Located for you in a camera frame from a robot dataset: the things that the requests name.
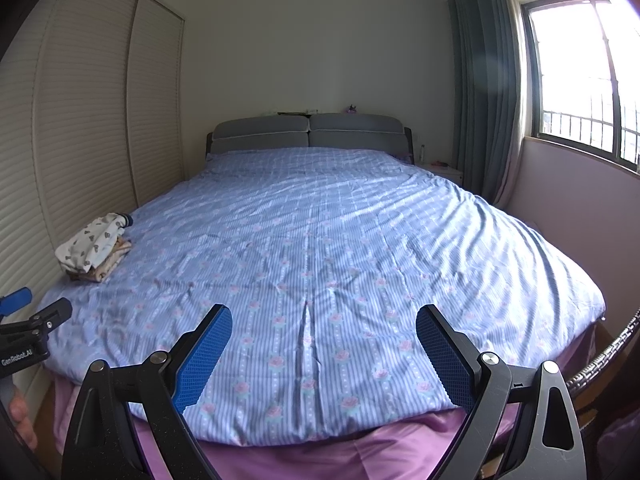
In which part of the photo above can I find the cream patterned folded garment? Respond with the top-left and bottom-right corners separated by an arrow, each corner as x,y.
67,239 -> 133,283

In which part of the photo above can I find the beige curtain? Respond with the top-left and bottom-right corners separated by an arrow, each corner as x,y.
492,0 -> 530,206

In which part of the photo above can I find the narrow louvered wardrobe door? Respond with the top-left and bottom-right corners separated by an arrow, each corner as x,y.
125,0 -> 187,208

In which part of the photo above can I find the grey-green curtain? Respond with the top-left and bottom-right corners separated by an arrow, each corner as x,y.
446,0 -> 516,206

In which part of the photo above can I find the wide louvered wardrobe door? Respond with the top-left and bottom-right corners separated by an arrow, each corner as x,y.
0,0 -> 141,306

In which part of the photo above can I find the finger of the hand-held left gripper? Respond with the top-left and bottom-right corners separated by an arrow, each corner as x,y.
0,287 -> 32,317
0,297 -> 74,337

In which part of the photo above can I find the beige bear print polo shirt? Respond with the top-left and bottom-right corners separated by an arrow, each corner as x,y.
55,212 -> 135,273

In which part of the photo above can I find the purple bed sheet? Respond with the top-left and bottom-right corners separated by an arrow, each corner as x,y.
52,377 -> 521,480

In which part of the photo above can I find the barred window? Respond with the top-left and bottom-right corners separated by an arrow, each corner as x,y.
520,0 -> 640,176

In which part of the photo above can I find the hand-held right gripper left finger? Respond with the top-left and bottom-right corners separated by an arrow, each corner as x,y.
62,304 -> 234,480

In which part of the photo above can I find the white nightstand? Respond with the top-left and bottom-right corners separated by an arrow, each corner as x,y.
416,162 -> 464,188

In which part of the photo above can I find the person's left hand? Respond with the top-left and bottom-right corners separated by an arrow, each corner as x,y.
7,394 -> 40,453

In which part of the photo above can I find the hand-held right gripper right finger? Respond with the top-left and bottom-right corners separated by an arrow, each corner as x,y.
415,304 -> 588,480

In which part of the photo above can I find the grey headboard cushion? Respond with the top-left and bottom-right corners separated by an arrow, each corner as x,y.
207,116 -> 312,157
309,113 -> 405,151

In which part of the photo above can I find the blue striped floral duvet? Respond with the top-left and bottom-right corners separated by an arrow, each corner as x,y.
37,147 -> 607,446

